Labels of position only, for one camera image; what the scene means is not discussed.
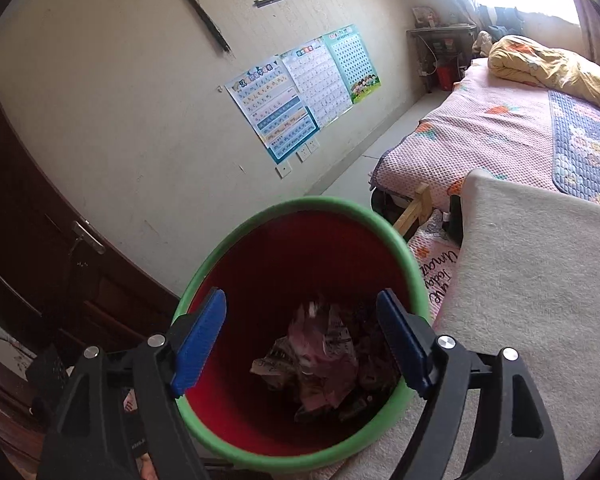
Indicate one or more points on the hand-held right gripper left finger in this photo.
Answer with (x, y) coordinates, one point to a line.
(200, 345)

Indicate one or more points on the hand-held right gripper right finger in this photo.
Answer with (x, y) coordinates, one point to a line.
(405, 345)

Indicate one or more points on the pink drink carton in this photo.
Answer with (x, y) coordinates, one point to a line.
(320, 355)

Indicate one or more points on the red bin with green rim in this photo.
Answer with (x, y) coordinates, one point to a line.
(300, 250)

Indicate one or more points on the dark wooden door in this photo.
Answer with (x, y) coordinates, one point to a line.
(30, 200)

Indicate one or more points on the pink bed sheet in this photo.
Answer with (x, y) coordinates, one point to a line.
(480, 125)

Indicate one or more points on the blue quilted mat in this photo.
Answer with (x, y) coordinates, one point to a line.
(590, 150)

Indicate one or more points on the small red bin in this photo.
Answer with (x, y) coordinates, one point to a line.
(445, 77)

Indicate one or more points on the white cloth bundle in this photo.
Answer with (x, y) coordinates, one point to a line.
(481, 42)

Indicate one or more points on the dark side table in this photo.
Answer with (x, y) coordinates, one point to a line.
(430, 32)

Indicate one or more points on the yellow quilt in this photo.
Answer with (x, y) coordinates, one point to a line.
(555, 65)

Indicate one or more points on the dark blue clothes pile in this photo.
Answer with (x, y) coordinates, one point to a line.
(500, 20)

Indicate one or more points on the wooden bed frame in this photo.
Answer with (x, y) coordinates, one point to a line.
(415, 210)

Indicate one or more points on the white wall socket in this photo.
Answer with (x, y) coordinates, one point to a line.
(303, 155)
(314, 145)
(283, 171)

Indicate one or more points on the blue alphabet wall poster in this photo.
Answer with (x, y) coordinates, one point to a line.
(270, 110)

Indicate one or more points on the white chart wall poster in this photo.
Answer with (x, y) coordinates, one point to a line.
(315, 80)

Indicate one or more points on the green number wall poster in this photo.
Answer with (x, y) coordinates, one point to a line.
(352, 60)

